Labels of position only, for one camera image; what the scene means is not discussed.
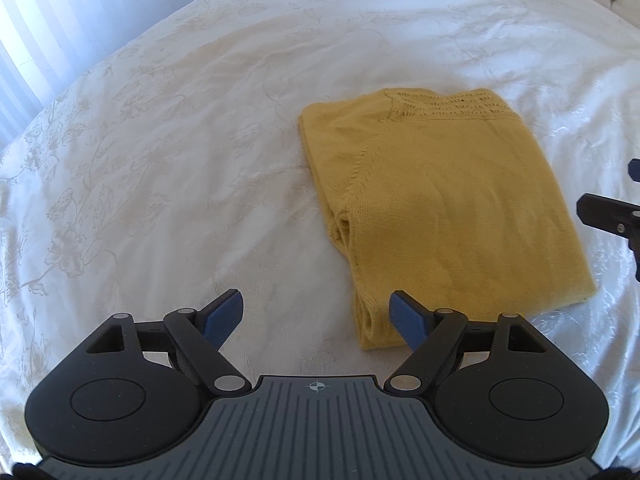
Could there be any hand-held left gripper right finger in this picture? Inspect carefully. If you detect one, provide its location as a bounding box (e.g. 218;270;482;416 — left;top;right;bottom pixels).
384;290;551;394

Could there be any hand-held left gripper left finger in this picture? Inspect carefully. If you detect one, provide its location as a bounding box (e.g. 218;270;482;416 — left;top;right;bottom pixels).
86;289;252;396

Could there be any yellow knit sweater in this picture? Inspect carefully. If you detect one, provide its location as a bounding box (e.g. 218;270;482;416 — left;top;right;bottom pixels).
298;88;597;352

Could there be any white sheer curtain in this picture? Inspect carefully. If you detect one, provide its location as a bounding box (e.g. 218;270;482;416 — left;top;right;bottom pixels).
0;0;108;148

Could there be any white embroidered bedspread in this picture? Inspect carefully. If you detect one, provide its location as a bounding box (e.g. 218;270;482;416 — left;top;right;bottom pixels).
0;0;640;476

